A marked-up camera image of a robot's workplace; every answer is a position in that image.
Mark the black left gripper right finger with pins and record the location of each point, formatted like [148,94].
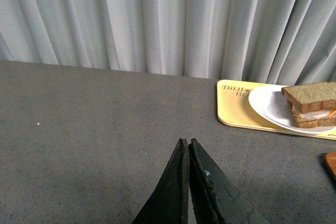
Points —
[215,199]

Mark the yellow bear tray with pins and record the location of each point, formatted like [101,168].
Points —
[233,109]

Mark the bread slice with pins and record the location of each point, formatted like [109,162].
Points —
[307,124]
[311,97]

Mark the fried egg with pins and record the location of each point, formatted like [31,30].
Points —
[312,115]

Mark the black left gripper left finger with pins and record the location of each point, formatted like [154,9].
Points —
[169,201]

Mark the grey curtain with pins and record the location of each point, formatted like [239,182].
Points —
[268,41]

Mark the brown wooden tray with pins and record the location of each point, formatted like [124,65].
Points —
[330,160]

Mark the white round plate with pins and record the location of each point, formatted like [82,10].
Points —
[270,104]

